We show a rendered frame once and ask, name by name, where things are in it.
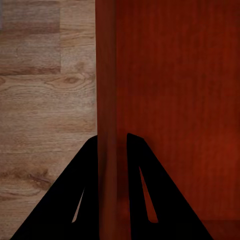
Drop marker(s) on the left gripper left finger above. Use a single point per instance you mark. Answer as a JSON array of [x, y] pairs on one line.
[[52, 218]]

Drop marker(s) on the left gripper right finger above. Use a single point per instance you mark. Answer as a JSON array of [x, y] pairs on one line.
[[177, 220]]

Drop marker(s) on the storage box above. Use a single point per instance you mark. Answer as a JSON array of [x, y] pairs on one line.
[[168, 71]]

